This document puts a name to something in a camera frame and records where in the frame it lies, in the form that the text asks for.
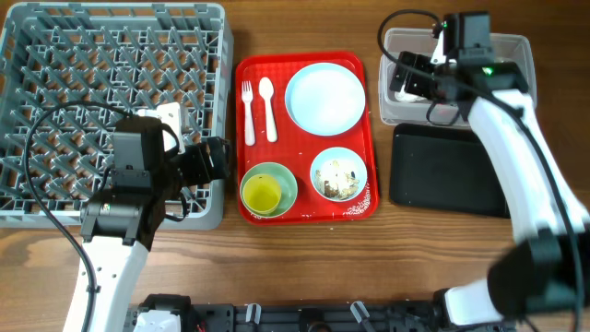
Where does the white napkin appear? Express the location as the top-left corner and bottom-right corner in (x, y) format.
(395, 90), (425, 103)

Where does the yellow plastic cup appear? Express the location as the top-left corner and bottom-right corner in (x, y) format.
(242, 173), (282, 216)

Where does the light blue bowl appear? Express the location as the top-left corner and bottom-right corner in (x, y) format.
(310, 147), (368, 203)

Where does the food scraps and rice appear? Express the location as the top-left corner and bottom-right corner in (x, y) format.
(315, 160), (360, 200)

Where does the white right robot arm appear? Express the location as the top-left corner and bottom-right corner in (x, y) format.
(387, 54), (589, 329)

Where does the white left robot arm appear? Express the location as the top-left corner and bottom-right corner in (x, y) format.
(64, 116), (230, 331)

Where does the clear plastic waste bin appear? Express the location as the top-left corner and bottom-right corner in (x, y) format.
(377, 27), (538, 132)

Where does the black waste tray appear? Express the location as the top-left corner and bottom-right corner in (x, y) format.
(389, 124), (510, 219)

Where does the grey dishwasher rack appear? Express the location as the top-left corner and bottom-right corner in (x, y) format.
(1, 2), (233, 229)

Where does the white plastic fork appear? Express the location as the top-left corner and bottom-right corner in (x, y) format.
(241, 81), (255, 147)

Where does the light blue plate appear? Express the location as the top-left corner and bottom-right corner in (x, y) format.
(284, 63), (366, 136)

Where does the green bowl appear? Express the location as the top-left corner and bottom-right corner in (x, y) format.
(239, 161), (299, 222)

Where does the white plastic spoon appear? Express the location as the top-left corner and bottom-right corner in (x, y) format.
(258, 77), (277, 143)

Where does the red serving tray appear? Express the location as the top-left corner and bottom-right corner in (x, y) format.
(235, 51), (379, 226)

